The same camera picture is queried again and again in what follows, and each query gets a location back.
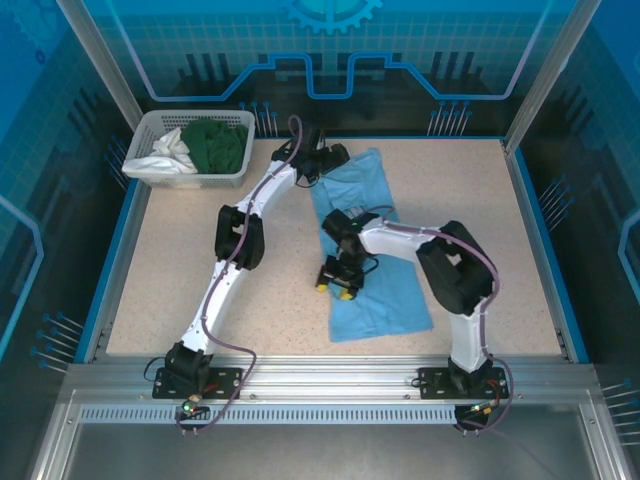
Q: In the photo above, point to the light blue printed t-shirt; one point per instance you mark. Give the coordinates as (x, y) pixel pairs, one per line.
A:
(380, 310)

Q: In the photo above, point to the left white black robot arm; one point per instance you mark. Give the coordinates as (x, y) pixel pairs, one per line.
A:
(220, 300)

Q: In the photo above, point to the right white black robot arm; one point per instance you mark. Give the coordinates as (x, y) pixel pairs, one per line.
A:
(395, 242)

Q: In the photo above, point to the white plastic laundry basket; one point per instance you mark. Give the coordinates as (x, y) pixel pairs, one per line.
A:
(235, 120)

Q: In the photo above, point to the dark green t-shirt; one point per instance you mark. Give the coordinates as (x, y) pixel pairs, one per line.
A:
(215, 147)

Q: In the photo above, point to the steel front panel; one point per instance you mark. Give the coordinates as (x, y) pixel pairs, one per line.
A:
(325, 450)

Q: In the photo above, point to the white t-shirt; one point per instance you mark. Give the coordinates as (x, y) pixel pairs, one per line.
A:
(160, 152)

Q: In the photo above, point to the connector with green light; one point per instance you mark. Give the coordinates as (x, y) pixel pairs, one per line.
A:
(189, 406)
(481, 409)

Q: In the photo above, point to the aluminium mounting rail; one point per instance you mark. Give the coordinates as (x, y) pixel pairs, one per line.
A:
(325, 375)

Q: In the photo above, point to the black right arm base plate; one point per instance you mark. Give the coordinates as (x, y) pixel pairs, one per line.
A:
(435, 382)

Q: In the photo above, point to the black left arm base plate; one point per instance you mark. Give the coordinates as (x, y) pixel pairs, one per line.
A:
(225, 382)

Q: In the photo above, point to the aluminium table side rail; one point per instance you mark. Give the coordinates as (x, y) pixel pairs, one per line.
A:
(131, 225)
(522, 200)

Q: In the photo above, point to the aluminium frame post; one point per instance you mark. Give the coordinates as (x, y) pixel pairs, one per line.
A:
(550, 65)
(100, 55)

